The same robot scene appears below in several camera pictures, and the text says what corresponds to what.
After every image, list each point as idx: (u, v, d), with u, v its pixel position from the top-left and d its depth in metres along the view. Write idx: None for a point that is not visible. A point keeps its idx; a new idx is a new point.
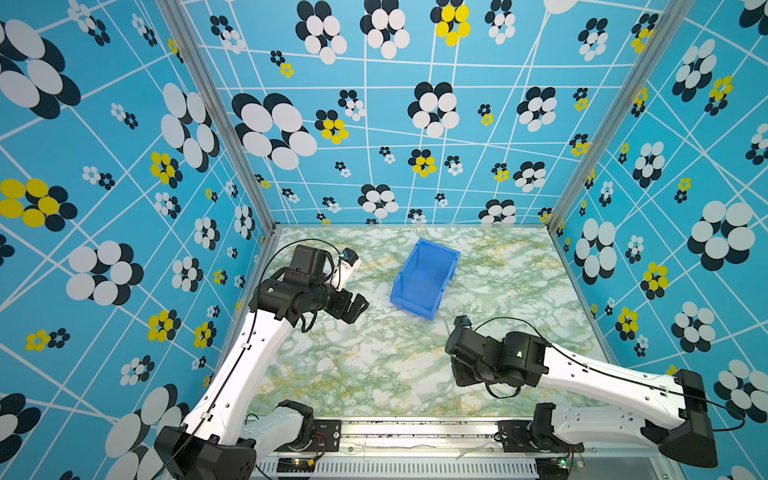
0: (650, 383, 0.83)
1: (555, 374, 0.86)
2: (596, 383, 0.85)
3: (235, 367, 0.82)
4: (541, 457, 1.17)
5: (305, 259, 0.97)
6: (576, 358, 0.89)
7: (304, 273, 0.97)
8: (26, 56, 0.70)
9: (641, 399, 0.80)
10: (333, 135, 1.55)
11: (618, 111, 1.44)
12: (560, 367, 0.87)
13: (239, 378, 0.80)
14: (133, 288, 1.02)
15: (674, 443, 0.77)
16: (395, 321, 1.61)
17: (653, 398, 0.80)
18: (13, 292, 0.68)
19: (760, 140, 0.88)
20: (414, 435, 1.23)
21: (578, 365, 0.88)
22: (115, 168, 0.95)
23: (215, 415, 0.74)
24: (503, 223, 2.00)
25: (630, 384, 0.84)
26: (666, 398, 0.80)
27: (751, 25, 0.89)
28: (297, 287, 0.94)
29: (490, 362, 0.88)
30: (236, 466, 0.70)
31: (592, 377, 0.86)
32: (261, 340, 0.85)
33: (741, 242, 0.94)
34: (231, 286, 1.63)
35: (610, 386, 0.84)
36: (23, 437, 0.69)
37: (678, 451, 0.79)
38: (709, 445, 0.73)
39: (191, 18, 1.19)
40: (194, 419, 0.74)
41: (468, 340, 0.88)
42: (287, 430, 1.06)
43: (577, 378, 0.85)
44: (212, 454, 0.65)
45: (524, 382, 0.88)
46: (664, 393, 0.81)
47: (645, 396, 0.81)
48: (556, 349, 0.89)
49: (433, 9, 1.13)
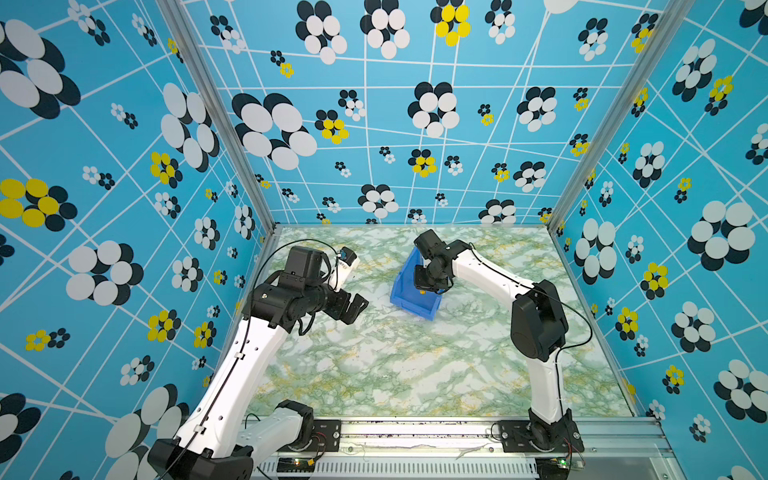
0: (514, 279, 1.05)
1: (460, 263, 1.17)
2: (483, 272, 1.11)
3: (229, 377, 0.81)
4: (541, 457, 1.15)
5: (300, 262, 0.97)
6: (481, 258, 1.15)
7: (299, 277, 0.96)
8: (26, 56, 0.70)
9: (499, 285, 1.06)
10: (333, 135, 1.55)
11: (618, 111, 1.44)
12: (467, 258, 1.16)
13: (233, 388, 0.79)
14: (133, 288, 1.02)
15: (514, 328, 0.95)
16: (395, 321, 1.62)
17: (507, 284, 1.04)
18: (13, 293, 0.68)
19: (760, 140, 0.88)
20: (414, 436, 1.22)
21: (476, 260, 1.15)
22: (115, 168, 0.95)
23: (208, 427, 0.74)
24: (503, 223, 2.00)
25: (500, 275, 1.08)
26: (516, 286, 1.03)
27: (751, 24, 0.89)
28: (293, 292, 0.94)
29: (431, 251, 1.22)
30: (236, 474, 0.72)
31: (483, 268, 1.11)
32: (255, 348, 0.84)
33: (741, 243, 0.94)
34: (231, 286, 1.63)
35: (485, 273, 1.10)
36: (23, 437, 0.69)
37: (520, 341, 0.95)
38: (529, 326, 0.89)
39: (191, 18, 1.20)
40: (187, 431, 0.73)
41: (427, 236, 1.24)
42: (287, 432, 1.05)
43: (471, 265, 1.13)
44: (205, 468, 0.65)
45: (445, 270, 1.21)
46: (517, 284, 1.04)
47: (504, 283, 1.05)
48: (472, 253, 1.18)
49: (433, 9, 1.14)
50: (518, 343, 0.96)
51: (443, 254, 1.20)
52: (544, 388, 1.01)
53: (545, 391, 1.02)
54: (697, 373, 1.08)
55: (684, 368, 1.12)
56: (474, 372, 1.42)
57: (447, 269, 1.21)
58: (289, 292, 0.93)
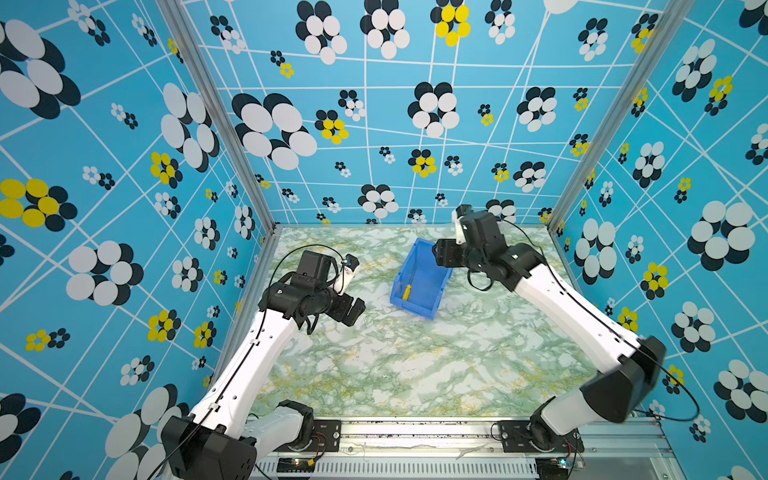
0: (610, 327, 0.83)
1: (534, 284, 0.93)
2: (563, 305, 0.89)
3: (243, 361, 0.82)
4: (541, 457, 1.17)
5: (312, 264, 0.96)
6: (562, 284, 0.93)
7: (310, 277, 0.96)
8: (26, 56, 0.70)
9: (594, 335, 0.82)
10: (333, 135, 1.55)
11: (618, 111, 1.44)
12: (544, 281, 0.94)
13: (247, 372, 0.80)
14: (133, 288, 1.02)
15: (594, 385, 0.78)
16: (395, 321, 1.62)
17: (605, 336, 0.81)
18: (13, 292, 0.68)
19: (760, 140, 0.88)
20: (414, 436, 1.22)
21: (558, 287, 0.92)
22: (115, 168, 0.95)
23: (222, 406, 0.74)
24: (503, 223, 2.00)
25: (595, 321, 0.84)
26: (617, 343, 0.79)
27: (751, 25, 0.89)
28: (304, 290, 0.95)
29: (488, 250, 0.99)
30: (238, 464, 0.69)
31: (566, 299, 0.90)
32: (270, 337, 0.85)
33: (741, 242, 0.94)
34: (231, 286, 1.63)
35: (575, 313, 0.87)
36: (23, 437, 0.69)
37: (594, 399, 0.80)
38: (626, 397, 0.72)
39: (191, 18, 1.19)
40: (202, 409, 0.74)
41: (485, 225, 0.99)
42: (287, 430, 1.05)
43: (551, 292, 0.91)
44: (218, 444, 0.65)
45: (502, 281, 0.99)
46: (619, 340, 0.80)
47: (600, 334, 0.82)
48: (548, 268, 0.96)
49: (433, 9, 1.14)
50: (589, 398, 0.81)
51: (508, 263, 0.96)
52: (574, 412, 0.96)
53: (574, 415, 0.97)
54: (697, 372, 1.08)
55: (684, 368, 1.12)
56: (474, 372, 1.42)
57: (509, 281, 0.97)
58: (300, 290, 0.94)
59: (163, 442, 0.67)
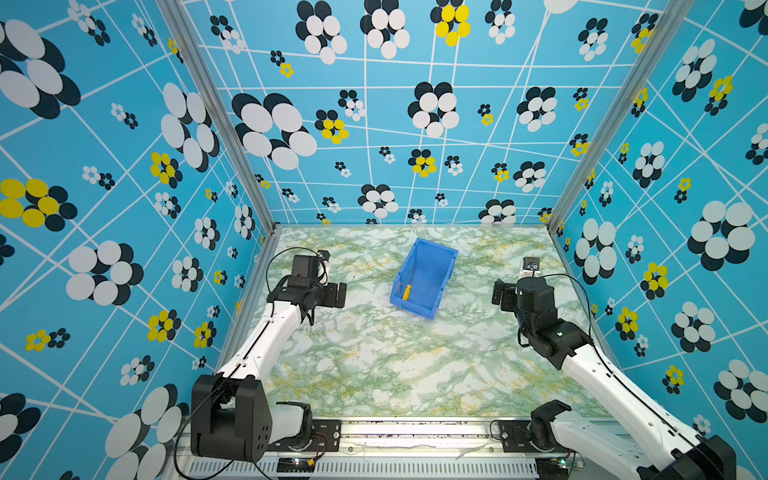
0: (664, 418, 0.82)
1: (579, 363, 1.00)
2: (611, 388, 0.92)
3: (261, 334, 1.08)
4: (541, 457, 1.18)
5: (303, 265, 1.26)
6: (610, 368, 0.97)
7: (304, 277, 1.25)
8: (26, 56, 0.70)
9: (645, 424, 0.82)
10: (333, 135, 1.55)
11: (618, 111, 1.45)
12: (591, 364, 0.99)
13: (265, 340, 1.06)
14: (133, 288, 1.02)
15: None
16: (394, 321, 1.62)
17: (655, 425, 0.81)
18: (13, 292, 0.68)
19: (759, 140, 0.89)
20: (414, 436, 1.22)
21: (604, 370, 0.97)
22: (115, 168, 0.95)
23: (248, 362, 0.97)
24: (503, 223, 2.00)
25: (645, 409, 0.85)
26: (672, 436, 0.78)
27: (751, 24, 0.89)
28: (301, 289, 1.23)
29: (535, 324, 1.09)
30: (260, 425, 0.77)
31: (614, 384, 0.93)
32: (281, 315, 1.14)
33: (741, 242, 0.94)
34: (231, 286, 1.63)
35: (626, 401, 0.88)
36: (23, 437, 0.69)
37: None
38: None
39: (191, 18, 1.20)
40: (231, 366, 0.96)
41: (541, 299, 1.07)
42: (288, 424, 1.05)
43: (596, 374, 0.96)
44: (248, 390, 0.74)
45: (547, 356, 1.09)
46: (674, 434, 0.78)
47: (651, 422, 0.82)
48: (594, 349, 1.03)
49: (433, 9, 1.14)
50: None
51: (552, 342, 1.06)
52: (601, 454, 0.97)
53: (588, 450, 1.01)
54: (696, 372, 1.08)
55: (684, 368, 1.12)
56: (474, 372, 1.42)
57: (554, 358, 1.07)
58: (298, 289, 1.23)
59: (195, 400, 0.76)
